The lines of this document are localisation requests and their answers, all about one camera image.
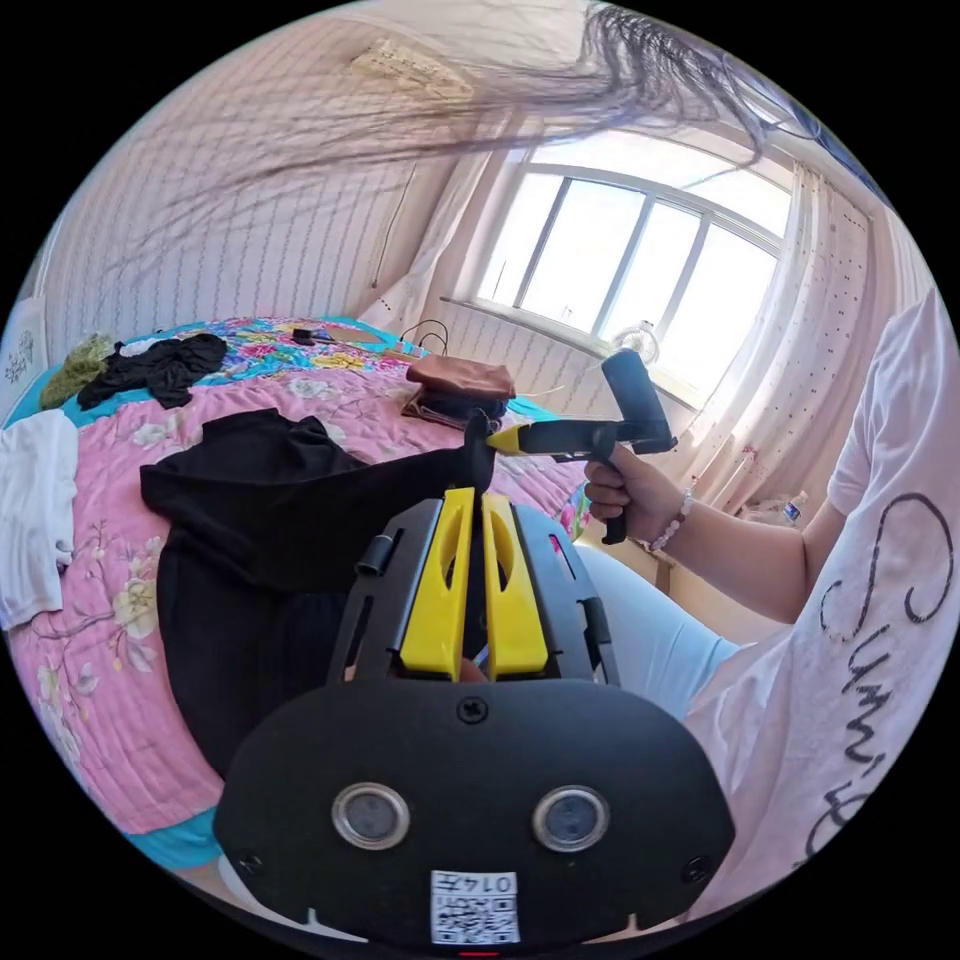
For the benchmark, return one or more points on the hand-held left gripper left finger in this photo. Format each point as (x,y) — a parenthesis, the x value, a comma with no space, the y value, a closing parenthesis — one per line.
(435,600)

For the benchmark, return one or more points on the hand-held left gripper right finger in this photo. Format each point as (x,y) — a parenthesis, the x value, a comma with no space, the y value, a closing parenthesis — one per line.
(517,615)

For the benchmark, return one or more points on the black long sleeve shirt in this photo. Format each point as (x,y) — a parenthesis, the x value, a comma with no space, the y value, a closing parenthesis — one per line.
(262,525)

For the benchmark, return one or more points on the person's right forearm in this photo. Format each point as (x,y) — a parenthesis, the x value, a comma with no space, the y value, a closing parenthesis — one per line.
(742,559)

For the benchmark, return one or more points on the person's right hand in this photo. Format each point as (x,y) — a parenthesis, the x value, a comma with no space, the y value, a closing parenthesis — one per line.
(637,487)

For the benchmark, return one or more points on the folded pile of clothes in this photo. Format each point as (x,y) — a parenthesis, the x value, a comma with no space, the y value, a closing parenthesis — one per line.
(461,379)

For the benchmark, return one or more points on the small white fan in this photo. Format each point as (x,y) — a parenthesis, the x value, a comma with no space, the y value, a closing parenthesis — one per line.
(637,343)

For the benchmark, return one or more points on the flat brown carton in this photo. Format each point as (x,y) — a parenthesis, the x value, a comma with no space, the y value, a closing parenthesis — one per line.
(352,334)

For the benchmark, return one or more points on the white dotted curtain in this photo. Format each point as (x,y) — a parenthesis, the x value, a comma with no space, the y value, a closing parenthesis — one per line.
(442,240)
(795,337)

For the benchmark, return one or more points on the window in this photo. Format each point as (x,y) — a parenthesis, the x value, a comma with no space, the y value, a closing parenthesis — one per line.
(637,247)

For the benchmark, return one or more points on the clear plastic bottle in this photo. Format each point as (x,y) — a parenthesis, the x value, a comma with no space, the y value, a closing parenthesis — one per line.
(796,508)

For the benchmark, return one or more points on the person's body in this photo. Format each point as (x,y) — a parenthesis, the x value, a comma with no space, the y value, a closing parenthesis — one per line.
(825,712)

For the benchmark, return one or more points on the bed with pink floral quilt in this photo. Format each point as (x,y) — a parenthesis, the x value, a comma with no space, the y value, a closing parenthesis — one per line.
(97,675)

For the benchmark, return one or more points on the heaped pile of clothes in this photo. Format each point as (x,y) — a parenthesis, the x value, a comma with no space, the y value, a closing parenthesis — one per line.
(157,367)

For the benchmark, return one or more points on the white garment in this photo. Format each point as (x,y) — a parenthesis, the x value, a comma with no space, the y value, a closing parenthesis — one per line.
(34,510)

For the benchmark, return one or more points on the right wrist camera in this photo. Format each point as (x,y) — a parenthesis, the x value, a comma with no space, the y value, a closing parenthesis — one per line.
(637,397)

